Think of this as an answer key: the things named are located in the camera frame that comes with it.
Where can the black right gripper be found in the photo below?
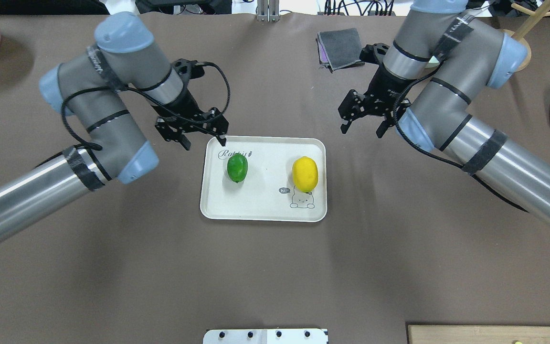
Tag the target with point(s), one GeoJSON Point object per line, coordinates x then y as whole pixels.
{"type": "Point", "coordinates": [386, 89]}

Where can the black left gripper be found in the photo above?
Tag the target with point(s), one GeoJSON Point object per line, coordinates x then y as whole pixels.
{"type": "Point", "coordinates": [183, 105]}

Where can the green lemon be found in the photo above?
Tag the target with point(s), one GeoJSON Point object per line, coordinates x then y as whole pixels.
{"type": "Point", "coordinates": [237, 167]}

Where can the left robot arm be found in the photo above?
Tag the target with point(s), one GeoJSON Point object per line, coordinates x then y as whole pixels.
{"type": "Point", "coordinates": [85, 92]}

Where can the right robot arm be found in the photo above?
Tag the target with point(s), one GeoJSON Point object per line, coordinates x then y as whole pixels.
{"type": "Point", "coordinates": [431, 113]}

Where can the cream rabbit tray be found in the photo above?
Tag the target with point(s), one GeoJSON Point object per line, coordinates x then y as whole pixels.
{"type": "Point", "coordinates": [268, 192]}

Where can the dark folded cloth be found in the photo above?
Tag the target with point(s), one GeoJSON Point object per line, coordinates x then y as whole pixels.
{"type": "Point", "coordinates": [339, 49]}

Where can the mint green bowl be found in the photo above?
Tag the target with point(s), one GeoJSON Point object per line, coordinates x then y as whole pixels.
{"type": "Point", "coordinates": [433, 61]}

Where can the wooden cutting board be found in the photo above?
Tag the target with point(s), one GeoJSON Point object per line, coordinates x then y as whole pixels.
{"type": "Point", "coordinates": [432, 334]}

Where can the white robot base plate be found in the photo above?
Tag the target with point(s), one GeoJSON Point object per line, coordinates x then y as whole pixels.
{"type": "Point", "coordinates": [267, 336]}

